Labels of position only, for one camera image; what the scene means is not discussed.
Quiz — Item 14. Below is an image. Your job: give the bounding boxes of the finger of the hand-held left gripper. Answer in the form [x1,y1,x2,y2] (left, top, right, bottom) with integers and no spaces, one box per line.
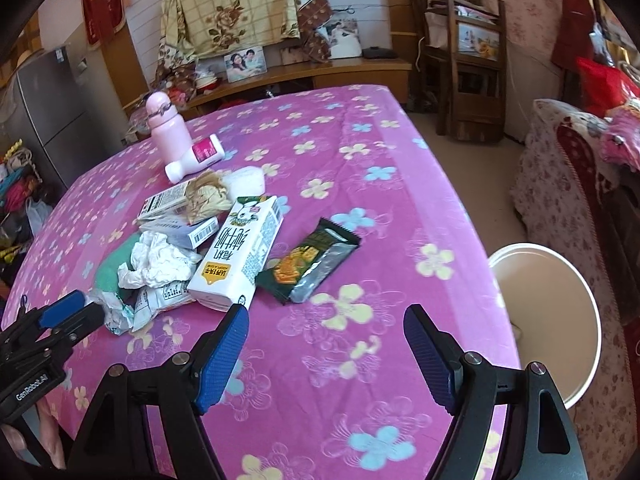
[0,290,87,353]
[20,301,107,361]

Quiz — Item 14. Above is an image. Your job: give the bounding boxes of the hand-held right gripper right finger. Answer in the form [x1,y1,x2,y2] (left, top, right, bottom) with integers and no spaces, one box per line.
[403,304,588,480]

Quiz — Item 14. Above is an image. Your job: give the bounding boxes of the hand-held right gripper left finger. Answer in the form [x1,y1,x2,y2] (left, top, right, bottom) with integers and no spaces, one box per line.
[67,304,250,480]

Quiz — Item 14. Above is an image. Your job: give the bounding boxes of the white teal wrapper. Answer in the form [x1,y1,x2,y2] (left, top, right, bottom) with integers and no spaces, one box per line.
[89,287,137,336]

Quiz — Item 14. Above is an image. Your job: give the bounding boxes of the green cloth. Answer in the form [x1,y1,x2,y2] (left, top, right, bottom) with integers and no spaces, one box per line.
[95,234,146,295]

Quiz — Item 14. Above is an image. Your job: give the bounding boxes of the white printed plastic packet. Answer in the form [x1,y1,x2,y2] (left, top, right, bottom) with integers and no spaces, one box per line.
[131,280,198,332]

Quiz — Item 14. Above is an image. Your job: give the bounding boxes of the white paper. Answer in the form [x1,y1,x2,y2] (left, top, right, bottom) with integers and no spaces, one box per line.
[117,232,201,291]

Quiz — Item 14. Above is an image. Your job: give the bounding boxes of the white milk carton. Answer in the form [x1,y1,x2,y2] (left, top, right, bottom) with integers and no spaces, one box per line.
[186,195,284,313]

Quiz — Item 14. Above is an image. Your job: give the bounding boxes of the dark green snack wrapper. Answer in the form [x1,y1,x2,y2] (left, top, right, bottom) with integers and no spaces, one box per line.
[255,217,362,306]

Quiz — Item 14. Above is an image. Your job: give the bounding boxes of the white trash bin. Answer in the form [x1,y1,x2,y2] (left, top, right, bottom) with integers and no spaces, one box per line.
[487,242,601,408]

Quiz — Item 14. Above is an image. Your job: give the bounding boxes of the white and blue barcode box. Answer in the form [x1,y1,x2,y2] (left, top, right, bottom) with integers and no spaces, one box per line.
[140,216,221,251]

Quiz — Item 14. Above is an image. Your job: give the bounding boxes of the green and white medicine box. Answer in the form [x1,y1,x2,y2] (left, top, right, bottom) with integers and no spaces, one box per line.
[136,182,198,223]

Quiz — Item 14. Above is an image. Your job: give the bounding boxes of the brown paper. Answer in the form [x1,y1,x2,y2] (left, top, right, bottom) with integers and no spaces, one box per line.
[185,170,232,225]

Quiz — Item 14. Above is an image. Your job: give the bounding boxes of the white plastic bag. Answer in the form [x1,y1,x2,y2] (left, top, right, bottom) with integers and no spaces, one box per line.
[25,197,53,236]

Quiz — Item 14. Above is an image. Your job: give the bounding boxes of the pile of colourful bags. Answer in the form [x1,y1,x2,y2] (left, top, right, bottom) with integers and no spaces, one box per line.
[0,140,56,271]

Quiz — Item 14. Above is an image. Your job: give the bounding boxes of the white sponge block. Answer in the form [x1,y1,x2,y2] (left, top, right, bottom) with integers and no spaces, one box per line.
[222,166,266,198]

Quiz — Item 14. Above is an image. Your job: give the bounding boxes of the grey refrigerator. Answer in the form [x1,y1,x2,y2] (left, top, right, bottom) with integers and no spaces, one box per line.
[0,45,123,188]

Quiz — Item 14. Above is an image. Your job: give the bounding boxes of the pink thermos bottle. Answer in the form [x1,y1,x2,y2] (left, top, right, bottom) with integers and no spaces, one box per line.
[144,91,193,161]

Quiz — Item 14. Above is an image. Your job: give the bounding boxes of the white bottle with pink label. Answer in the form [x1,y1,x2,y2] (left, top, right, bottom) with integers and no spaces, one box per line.
[165,134,224,184]

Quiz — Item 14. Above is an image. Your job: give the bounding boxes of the pink floral blanket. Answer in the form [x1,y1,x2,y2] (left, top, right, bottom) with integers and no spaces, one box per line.
[0,84,523,480]

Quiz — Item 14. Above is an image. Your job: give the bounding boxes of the sofa with floral cover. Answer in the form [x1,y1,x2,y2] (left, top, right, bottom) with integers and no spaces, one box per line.
[510,97,640,480]

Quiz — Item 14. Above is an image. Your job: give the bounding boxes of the dark wooden chair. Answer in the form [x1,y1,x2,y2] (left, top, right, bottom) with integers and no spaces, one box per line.
[410,0,508,143]

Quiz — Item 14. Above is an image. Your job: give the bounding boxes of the red and white pot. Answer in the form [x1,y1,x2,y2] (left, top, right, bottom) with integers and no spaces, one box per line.
[195,62,221,93]

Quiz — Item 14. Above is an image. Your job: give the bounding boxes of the pink plastic bag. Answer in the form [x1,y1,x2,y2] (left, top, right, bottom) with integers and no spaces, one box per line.
[600,105,640,171]

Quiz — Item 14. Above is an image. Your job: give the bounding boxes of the framed couple photo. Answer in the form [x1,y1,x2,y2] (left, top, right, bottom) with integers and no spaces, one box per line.
[223,46,268,83]

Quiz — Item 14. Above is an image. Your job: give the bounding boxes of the wooden cabinet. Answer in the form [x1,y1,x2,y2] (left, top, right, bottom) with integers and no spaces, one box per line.
[185,57,413,121]

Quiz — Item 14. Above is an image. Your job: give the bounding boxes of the framed picture on chair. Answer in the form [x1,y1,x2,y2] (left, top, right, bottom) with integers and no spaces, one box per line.
[457,22,501,61]

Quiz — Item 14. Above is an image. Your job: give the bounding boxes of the wedding photo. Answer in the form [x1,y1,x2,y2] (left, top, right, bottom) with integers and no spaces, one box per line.
[325,18,362,58]

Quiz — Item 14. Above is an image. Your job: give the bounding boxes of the beige floral hanging cloth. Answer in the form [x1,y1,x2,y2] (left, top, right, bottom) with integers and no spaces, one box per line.
[155,0,333,91]

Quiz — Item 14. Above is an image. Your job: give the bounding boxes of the pink floral curtain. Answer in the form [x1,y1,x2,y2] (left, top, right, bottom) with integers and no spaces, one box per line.
[475,0,566,61]

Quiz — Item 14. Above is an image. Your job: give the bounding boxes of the red hanging cloth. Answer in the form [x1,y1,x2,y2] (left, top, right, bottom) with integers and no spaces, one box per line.
[552,0,596,68]

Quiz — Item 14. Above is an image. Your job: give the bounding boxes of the red wall banner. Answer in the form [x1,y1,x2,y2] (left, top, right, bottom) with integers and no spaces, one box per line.
[77,0,132,46]

